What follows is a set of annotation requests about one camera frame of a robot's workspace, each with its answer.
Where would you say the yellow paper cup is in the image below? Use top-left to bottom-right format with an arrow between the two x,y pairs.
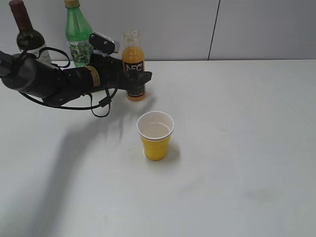
136,111 -> 175,161

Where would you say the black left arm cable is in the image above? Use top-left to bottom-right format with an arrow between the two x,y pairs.
18,46 -> 119,118

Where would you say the green plastic soda bottle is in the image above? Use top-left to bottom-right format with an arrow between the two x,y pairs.
64,0 -> 93,67

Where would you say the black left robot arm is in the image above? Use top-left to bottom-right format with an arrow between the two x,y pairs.
0,52 -> 152,108

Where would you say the NFC orange juice bottle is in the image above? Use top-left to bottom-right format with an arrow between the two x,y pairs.
122,30 -> 146,102

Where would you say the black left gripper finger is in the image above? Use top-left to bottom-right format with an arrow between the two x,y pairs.
126,71 -> 153,86

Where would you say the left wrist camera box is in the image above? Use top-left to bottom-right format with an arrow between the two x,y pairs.
89,32 -> 120,55

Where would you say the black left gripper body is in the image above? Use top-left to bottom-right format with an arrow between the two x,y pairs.
90,53 -> 131,92

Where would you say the dark red wine bottle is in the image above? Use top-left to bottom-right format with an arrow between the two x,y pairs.
9,0 -> 52,64

